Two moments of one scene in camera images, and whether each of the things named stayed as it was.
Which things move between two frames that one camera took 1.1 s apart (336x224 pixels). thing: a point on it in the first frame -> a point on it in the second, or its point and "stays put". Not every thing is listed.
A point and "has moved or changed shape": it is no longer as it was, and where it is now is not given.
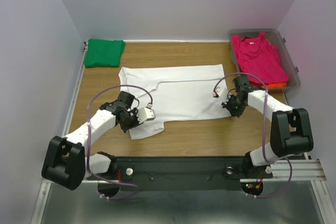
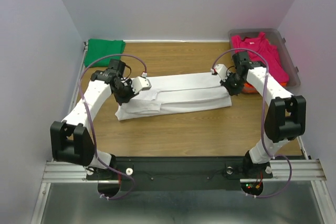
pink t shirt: x=257 y=56 stays put
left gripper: x=134 y=111 -> x=121 y=100
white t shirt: x=175 y=93 has moved or changed shape
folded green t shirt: x=104 y=52 stays put
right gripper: x=236 y=113 -> x=232 y=91
